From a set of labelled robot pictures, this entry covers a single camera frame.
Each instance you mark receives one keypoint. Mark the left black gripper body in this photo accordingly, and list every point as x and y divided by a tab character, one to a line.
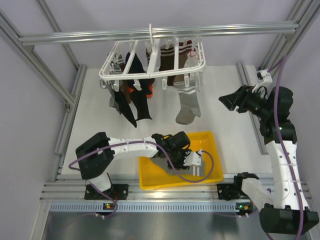
177	157

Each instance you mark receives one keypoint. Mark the white plastic sock hanger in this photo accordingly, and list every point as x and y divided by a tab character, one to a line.
107	68

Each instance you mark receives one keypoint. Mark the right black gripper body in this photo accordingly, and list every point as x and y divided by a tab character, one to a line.
252	99

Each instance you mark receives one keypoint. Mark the white sock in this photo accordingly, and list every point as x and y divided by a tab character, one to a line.
192	61

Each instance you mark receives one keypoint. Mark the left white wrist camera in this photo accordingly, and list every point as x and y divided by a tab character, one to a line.
194	158

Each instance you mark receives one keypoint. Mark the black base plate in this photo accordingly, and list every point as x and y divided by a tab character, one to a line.
116	192
227	191

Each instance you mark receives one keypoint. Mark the grey striped sock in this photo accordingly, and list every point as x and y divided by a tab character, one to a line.
198	171
189	105

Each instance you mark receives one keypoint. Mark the aluminium crossbar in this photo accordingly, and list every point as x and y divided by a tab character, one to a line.
152	33

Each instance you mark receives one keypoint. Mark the yellow plastic tray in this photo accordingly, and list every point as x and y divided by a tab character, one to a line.
152	176

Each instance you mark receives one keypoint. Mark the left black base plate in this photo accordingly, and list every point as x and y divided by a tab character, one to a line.
116	192

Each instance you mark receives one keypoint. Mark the grey patterned sock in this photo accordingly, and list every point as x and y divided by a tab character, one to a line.
118	68

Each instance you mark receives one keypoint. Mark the perforated cable duct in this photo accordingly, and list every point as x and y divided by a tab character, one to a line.
145	207

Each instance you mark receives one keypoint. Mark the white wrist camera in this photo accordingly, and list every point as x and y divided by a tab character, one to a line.
194	158
264	80

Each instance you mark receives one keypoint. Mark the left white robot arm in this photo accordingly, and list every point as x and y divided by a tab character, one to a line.
96	154

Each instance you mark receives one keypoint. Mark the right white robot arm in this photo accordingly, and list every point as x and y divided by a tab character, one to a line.
285	211

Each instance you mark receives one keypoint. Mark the black sock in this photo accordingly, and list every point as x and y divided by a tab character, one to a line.
139	99
124	107

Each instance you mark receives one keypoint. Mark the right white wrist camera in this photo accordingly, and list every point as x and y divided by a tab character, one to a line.
264	80

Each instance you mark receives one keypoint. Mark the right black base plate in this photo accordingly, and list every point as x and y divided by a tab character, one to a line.
227	191

